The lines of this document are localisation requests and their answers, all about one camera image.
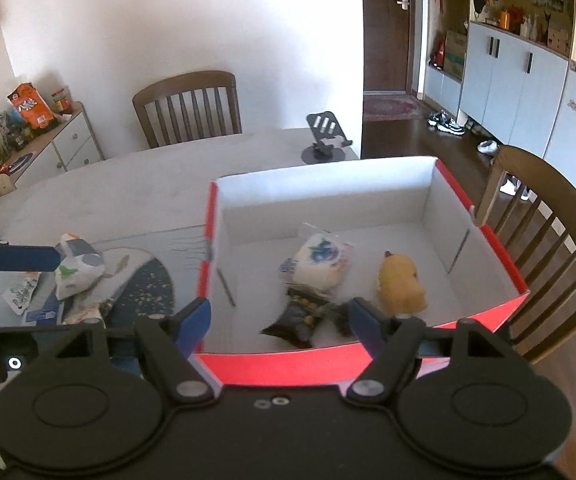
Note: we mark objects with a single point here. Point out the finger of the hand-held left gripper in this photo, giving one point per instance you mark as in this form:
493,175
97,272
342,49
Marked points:
22,257
42,332

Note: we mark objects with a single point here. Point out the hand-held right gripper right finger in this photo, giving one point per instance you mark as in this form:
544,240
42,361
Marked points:
363,320

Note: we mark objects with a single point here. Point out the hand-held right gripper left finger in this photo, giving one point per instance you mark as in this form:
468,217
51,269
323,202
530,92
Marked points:
195,317

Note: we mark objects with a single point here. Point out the white pouch with orange print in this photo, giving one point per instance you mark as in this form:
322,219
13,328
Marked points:
20,295

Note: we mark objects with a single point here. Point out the silver foil snack packet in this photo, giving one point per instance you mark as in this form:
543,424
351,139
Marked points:
85,312

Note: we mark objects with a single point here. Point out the yellow toy figure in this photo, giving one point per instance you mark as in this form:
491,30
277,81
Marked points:
400,285

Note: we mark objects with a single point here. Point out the white green snack packet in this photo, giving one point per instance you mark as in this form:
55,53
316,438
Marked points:
77,265

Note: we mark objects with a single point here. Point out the black snack bag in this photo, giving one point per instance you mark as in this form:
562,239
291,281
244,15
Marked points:
298,315

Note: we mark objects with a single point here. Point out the red shoe box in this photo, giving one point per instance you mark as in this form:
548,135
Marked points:
248,367

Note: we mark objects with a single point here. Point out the blueberry print bread packet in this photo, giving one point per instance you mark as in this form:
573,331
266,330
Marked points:
318,260

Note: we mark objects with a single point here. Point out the dark blue packet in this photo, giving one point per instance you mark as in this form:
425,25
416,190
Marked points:
42,312

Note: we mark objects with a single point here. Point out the white sideboard cabinet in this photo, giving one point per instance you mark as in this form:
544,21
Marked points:
75,140

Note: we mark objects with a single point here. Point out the orange snack bag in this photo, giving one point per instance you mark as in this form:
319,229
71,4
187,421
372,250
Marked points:
30,105

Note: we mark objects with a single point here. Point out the red lidded jar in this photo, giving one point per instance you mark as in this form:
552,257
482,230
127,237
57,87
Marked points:
60,102

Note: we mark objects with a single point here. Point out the grey white shoe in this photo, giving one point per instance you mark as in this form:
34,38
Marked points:
510,189

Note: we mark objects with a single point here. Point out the black phone stand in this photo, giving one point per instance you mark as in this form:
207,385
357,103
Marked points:
325,122

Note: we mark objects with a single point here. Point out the black white sneaker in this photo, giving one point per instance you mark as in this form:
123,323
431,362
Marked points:
453,127
437,119

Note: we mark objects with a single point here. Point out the red patterned rug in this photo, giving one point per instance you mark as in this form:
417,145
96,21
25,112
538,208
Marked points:
390,107

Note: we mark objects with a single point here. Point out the brown wooden chair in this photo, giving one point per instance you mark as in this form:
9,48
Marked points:
568,200
182,85

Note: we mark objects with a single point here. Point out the brown door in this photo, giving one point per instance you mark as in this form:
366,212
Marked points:
383,50

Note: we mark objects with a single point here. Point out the red ornament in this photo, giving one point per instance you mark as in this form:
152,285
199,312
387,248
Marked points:
438,54

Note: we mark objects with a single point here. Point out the cardboard box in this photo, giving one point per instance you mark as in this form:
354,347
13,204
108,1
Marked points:
455,52

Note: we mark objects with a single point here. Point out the orange bottle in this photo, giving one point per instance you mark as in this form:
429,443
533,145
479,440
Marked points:
505,20

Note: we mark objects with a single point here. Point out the tall grey wall cabinet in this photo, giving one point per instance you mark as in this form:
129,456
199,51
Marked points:
508,75

